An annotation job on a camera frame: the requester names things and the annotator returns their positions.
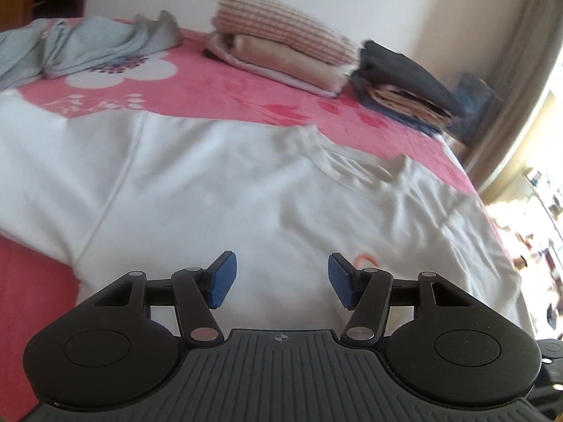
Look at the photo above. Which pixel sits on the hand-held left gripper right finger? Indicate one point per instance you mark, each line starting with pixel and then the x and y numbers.
pixel 341 279

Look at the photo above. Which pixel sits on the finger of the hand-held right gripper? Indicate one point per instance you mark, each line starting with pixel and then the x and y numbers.
pixel 553 347

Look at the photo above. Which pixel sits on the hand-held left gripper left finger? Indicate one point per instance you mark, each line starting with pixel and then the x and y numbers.
pixel 222 279

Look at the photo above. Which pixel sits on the white sweatshirt with orange outline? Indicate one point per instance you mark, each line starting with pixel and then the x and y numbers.
pixel 246 193

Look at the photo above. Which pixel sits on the blue folded jeans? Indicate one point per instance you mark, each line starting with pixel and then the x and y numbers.
pixel 396 118

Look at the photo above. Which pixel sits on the brown folded garments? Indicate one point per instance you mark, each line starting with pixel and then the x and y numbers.
pixel 409 105

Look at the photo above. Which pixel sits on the pink floral blanket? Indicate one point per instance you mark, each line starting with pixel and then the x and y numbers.
pixel 228 92

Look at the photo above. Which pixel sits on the black folded garment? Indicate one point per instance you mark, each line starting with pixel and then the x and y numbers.
pixel 404 74

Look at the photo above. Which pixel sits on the beige folded cloth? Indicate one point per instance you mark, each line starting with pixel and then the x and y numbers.
pixel 286 59

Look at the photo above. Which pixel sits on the blue covered water bottle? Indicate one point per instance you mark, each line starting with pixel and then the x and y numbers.
pixel 477 96

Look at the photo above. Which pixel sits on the pink checked folded cloth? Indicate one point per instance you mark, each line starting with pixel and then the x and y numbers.
pixel 281 22

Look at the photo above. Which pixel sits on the grey garment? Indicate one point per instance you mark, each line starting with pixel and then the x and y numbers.
pixel 88 48

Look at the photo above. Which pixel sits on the beige curtain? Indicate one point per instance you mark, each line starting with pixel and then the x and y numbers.
pixel 514 74

